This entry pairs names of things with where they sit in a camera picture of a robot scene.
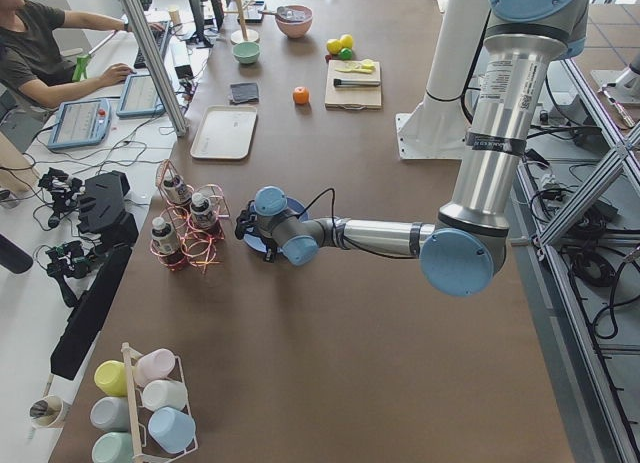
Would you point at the green lime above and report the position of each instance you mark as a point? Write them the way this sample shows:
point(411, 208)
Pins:
point(345, 54)

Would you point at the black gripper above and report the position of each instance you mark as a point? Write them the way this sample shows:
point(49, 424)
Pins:
point(270, 246)

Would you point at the white wire cup rack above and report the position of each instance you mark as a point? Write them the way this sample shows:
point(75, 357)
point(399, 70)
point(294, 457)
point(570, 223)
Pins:
point(145, 448)

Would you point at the black handled knife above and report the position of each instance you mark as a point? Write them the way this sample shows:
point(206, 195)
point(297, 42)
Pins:
point(355, 83)

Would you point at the grey folded cloth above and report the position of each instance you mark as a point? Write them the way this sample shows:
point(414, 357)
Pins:
point(246, 92)

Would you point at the copper wire bottle holder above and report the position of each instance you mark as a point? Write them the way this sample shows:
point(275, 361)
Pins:
point(199, 246)

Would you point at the wooden glass stand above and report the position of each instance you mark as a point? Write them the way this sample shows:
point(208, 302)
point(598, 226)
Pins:
point(244, 34)

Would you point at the blue teach pendant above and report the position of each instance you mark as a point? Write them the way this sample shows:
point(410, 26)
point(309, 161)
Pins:
point(139, 98)
point(80, 123)

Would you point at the orange fruit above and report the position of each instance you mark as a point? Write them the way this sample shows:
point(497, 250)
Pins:
point(301, 95)

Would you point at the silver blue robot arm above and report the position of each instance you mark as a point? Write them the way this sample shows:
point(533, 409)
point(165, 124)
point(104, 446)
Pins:
point(466, 247)

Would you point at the pink bowl with ice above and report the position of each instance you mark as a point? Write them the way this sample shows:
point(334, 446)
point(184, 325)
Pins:
point(296, 30)

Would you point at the pink cup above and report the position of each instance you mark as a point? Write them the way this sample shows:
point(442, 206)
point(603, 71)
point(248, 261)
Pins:
point(153, 366)

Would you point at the grey cup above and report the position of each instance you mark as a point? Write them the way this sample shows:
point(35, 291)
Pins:
point(111, 414)

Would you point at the green bowl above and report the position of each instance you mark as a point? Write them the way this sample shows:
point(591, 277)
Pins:
point(246, 52)

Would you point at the white cup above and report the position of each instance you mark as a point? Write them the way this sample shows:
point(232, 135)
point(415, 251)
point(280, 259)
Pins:
point(165, 393)

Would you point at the blue plate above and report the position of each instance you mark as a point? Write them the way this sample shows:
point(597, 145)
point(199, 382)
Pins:
point(254, 241)

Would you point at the beige plastic tray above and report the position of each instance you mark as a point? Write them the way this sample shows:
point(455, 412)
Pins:
point(224, 133)

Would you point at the seated person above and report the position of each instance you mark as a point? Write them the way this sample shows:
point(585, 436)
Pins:
point(31, 62)

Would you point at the blue cup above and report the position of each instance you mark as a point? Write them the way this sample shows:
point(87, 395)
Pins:
point(172, 429)

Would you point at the wooden cutting board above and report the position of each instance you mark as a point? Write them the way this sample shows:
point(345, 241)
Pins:
point(352, 98)

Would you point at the dark sauce bottle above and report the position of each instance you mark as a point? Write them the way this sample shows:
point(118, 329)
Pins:
point(202, 213)
point(166, 244)
point(176, 190)

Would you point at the metal ice scoop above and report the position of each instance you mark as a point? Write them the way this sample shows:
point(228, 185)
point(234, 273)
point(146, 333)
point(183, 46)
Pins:
point(286, 13)

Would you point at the yellow lemon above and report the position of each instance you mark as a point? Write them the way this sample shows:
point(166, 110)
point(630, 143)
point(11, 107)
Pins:
point(346, 40)
point(333, 46)

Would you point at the paper cup with utensils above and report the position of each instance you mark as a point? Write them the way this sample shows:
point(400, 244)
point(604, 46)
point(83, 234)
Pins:
point(48, 412)

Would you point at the mint green cup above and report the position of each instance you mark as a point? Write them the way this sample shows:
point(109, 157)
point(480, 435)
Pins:
point(113, 447)

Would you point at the yellow cup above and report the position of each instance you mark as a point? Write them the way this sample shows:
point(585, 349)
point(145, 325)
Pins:
point(110, 378)

